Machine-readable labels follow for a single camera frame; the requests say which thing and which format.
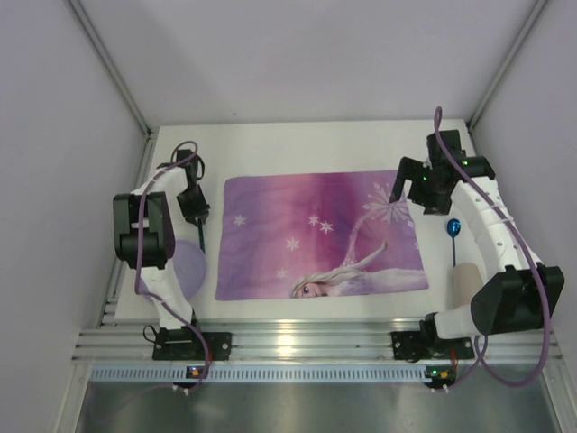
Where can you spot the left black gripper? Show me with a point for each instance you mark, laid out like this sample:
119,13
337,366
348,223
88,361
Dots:
195,213

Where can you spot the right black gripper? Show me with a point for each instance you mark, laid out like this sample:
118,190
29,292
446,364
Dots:
407,171

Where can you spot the purple printed cloth placemat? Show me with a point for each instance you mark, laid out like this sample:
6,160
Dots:
316,235

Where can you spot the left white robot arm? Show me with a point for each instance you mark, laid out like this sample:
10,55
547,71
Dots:
145,238

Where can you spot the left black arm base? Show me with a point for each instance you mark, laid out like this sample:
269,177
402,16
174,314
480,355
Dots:
184,345

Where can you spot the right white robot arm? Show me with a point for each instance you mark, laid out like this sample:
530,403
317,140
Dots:
520,292

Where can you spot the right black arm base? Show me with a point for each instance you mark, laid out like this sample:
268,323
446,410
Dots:
412,346

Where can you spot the lilac plastic plate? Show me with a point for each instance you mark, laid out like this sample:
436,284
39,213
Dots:
189,270

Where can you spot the blue spoon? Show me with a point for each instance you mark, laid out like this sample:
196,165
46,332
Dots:
453,229

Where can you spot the beige paper cup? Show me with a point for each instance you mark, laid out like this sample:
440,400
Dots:
466,282

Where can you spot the fork with teal handle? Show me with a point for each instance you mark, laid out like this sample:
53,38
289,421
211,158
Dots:
201,235

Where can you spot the left aluminium frame post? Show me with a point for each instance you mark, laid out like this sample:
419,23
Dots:
87,26

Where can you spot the aluminium frame post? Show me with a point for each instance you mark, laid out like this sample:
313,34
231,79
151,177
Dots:
522,35
87,26

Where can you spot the aluminium mounting rail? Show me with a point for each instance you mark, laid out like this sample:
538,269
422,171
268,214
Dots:
264,341

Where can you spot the slotted grey cable duct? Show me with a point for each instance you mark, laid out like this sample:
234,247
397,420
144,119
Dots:
272,373

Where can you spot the right aluminium frame post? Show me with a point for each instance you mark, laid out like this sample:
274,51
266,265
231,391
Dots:
522,35

